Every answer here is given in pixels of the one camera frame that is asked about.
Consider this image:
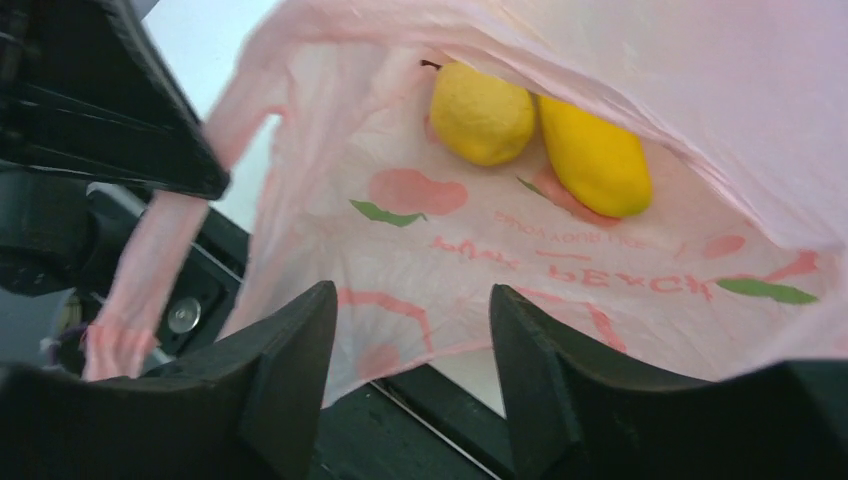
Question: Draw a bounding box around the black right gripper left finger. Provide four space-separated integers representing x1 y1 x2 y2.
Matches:
1 281 338 479

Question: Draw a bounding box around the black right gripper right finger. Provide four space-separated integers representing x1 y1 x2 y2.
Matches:
490 285 847 479

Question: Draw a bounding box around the pink plastic bag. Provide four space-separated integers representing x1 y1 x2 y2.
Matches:
81 0 848 409

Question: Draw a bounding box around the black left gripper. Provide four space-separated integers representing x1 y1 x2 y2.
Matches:
1 0 230 297

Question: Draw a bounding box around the yellow fake pear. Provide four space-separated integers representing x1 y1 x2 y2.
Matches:
428 62 536 167

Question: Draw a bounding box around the yellow fake mango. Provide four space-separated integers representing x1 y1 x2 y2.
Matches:
537 96 654 220

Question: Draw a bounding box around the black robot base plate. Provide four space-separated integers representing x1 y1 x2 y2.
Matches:
144 211 514 479

